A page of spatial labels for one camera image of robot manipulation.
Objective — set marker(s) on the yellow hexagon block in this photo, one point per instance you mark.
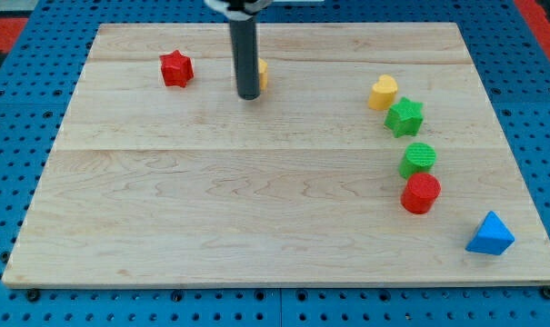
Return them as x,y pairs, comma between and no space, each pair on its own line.
263,74

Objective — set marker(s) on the yellow heart block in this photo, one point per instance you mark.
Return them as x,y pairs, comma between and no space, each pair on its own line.
383,92

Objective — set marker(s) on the light wooden board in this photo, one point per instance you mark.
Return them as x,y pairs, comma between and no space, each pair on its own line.
150,186

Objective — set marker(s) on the red star block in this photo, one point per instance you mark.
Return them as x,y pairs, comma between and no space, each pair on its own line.
176,68

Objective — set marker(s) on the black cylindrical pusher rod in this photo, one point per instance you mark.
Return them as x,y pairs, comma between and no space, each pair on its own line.
245,57

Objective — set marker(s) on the green star block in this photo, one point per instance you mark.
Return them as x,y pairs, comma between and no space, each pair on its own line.
404,118

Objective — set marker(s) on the green cylinder block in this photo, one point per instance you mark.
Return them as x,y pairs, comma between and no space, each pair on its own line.
417,158

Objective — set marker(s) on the red cylinder block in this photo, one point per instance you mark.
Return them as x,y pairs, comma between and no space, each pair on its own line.
420,193

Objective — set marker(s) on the blue triangle block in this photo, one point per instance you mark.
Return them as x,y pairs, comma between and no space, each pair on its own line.
491,236

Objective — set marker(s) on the white rod mount bracket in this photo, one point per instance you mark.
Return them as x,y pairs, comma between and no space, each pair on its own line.
238,10

